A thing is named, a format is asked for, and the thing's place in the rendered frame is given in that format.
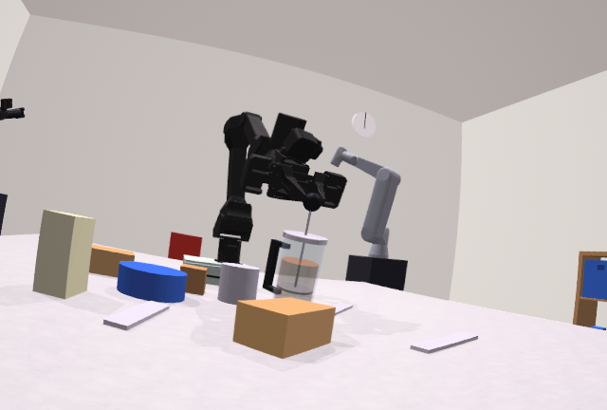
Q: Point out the blue short cylinder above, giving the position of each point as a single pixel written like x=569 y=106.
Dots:
x=151 y=282

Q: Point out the white flat bar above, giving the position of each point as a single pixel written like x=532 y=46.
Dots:
x=444 y=343
x=136 y=315
x=342 y=307

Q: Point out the glass french press with black knob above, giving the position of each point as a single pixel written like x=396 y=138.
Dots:
x=300 y=260

